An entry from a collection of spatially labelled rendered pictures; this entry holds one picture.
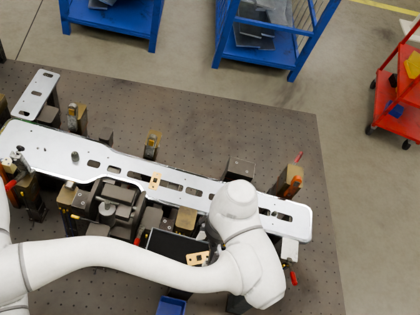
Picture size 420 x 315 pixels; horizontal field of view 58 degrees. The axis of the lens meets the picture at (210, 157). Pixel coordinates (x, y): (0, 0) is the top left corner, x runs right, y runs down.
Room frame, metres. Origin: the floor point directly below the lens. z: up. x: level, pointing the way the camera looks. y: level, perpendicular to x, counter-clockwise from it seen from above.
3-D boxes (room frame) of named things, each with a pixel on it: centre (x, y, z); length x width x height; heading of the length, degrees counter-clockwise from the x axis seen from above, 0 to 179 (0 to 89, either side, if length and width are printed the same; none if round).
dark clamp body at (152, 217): (0.54, 0.11, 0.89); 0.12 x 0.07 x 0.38; 8
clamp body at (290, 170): (1.03, -0.38, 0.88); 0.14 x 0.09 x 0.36; 8
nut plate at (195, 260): (0.45, -0.10, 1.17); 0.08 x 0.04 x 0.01; 123
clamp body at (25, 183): (0.50, 0.61, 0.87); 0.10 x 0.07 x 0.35; 8
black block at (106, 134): (0.89, 0.47, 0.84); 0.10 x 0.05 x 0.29; 8
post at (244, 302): (0.48, -0.36, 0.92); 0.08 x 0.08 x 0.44; 8
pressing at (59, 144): (0.75, 0.16, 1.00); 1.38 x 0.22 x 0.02; 98
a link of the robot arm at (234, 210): (0.44, -0.11, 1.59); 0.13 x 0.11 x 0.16; 41
